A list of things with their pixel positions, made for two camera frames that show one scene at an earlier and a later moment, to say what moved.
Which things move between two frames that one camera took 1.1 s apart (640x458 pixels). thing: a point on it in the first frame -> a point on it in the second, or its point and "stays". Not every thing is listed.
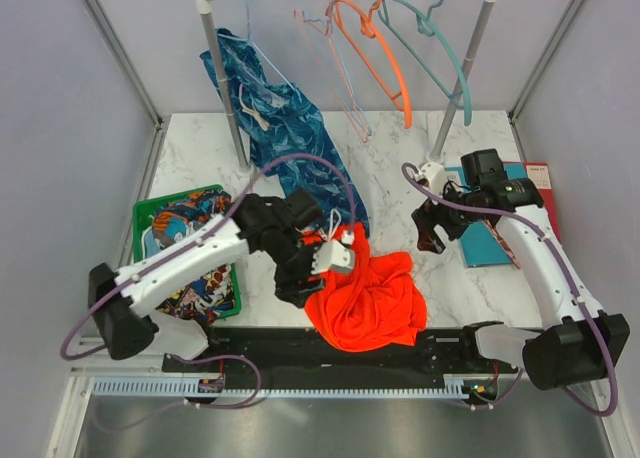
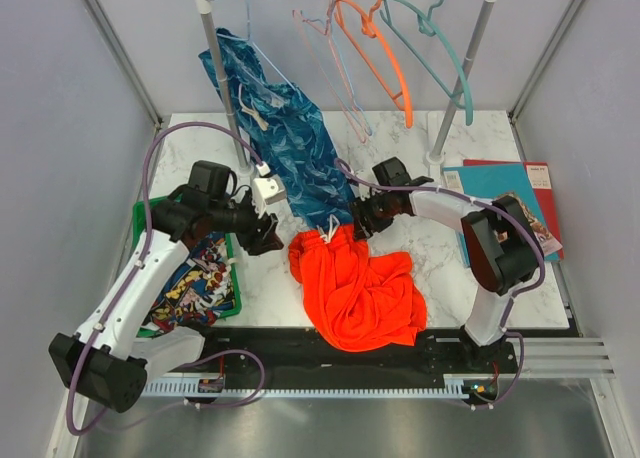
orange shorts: x=376 y=304 stays
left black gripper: x=288 y=286 -> x=266 y=237
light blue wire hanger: x=250 y=40 stays
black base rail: x=449 y=352 stays
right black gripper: x=425 y=217 -> x=360 y=209
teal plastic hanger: x=427 y=27 stays
